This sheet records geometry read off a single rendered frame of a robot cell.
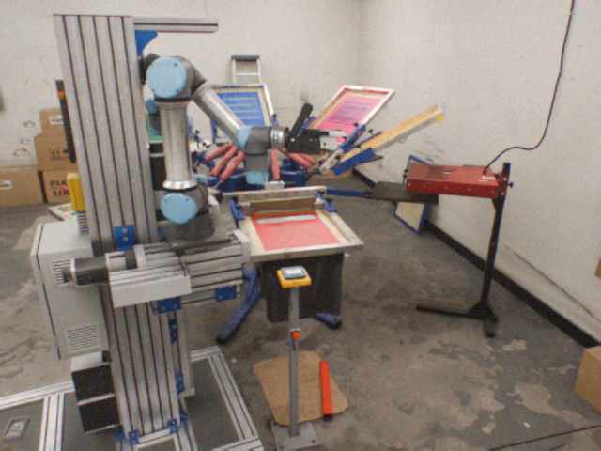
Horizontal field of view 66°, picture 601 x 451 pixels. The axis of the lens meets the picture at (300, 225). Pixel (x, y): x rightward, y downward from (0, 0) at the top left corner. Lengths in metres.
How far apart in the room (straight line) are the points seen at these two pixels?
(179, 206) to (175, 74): 0.42
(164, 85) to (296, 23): 5.50
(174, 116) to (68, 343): 1.03
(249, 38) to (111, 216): 5.16
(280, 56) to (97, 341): 5.42
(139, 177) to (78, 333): 0.67
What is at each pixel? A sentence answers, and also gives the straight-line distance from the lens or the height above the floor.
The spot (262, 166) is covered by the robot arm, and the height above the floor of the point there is 1.56.
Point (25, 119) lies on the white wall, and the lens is 7.09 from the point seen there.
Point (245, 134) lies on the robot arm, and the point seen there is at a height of 1.67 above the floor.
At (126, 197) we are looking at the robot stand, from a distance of 1.91.
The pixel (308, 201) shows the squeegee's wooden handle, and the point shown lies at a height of 1.04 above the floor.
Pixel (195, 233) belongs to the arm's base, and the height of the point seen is 1.28.
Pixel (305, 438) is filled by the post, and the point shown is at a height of 0.01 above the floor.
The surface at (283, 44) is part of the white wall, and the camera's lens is 6.91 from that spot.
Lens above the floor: 1.95
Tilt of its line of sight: 22 degrees down
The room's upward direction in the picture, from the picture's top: straight up
